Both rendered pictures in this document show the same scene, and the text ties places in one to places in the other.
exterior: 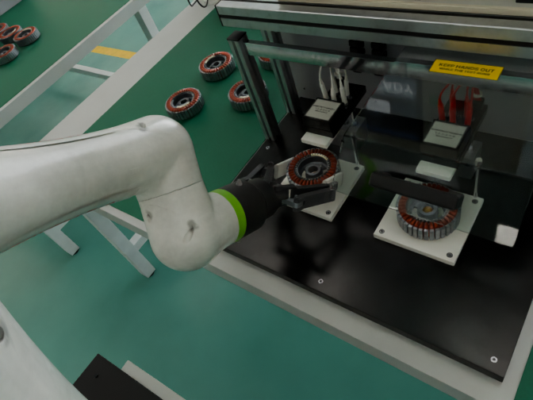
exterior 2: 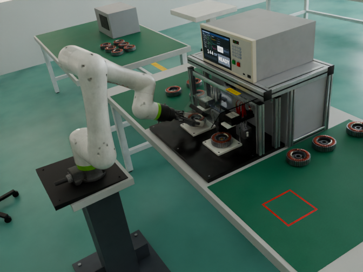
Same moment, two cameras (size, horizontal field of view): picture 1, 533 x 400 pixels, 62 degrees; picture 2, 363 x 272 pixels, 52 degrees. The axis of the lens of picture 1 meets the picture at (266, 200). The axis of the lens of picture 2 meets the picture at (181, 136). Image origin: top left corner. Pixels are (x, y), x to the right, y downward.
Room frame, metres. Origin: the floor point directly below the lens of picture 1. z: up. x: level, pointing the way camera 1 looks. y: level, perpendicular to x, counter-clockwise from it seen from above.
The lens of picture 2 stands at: (-1.22, -0.39, 1.87)
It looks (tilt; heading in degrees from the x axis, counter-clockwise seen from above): 31 degrees down; 12
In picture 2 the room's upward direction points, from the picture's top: 8 degrees counter-clockwise
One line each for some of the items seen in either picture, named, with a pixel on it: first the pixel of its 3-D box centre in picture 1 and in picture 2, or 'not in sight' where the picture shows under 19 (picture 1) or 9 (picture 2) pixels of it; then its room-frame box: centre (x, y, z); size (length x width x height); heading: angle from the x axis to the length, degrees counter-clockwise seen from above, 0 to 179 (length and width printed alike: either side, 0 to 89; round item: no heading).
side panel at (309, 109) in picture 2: not in sight; (308, 110); (0.52, -0.70, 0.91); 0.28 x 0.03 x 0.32; 127
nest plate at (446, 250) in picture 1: (427, 218); (221, 143); (0.44, -0.26, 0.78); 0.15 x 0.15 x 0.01; 37
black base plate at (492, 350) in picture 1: (373, 199); (212, 136); (0.55, -0.20, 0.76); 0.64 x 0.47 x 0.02; 37
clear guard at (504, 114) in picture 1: (458, 116); (224, 102); (0.41, -0.29, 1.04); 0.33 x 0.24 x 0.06; 127
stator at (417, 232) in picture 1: (427, 210); (221, 139); (0.44, -0.26, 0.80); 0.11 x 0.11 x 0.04
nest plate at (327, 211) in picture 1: (317, 183); (197, 126); (0.64, -0.12, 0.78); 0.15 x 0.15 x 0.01; 37
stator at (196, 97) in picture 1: (184, 103); (173, 90); (1.14, 0.10, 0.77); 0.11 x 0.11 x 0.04
